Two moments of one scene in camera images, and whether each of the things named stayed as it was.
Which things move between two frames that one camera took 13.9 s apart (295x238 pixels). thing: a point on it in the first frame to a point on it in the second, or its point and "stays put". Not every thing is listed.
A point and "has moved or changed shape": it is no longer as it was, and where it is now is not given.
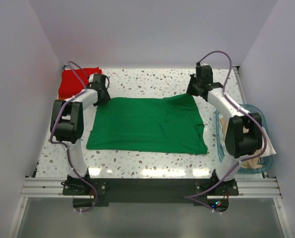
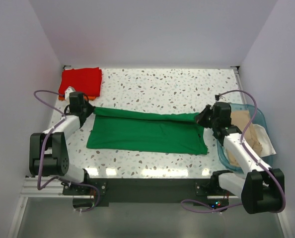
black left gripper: [106, 98] to [91, 108]
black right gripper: [189, 89] to [199, 118]
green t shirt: [171, 124] has moved or changed shape
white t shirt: [269, 149] stays put
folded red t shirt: [70, 85] stays put
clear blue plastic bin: [222, 115] stays put
